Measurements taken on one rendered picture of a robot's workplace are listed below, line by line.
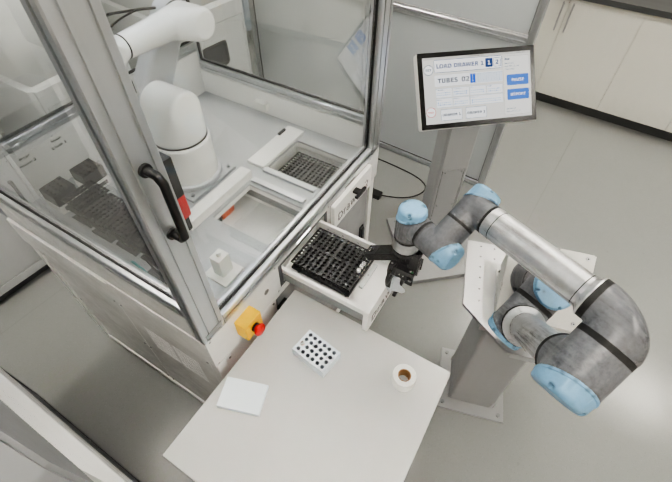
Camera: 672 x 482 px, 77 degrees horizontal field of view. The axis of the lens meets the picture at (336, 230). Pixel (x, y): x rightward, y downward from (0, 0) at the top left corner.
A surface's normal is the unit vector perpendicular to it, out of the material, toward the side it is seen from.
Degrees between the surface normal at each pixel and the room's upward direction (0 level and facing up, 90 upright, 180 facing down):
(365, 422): 0
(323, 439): 0
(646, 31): 90
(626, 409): 0
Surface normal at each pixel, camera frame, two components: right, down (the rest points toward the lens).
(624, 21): -0.57, 0.61
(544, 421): 0.00, -0.66
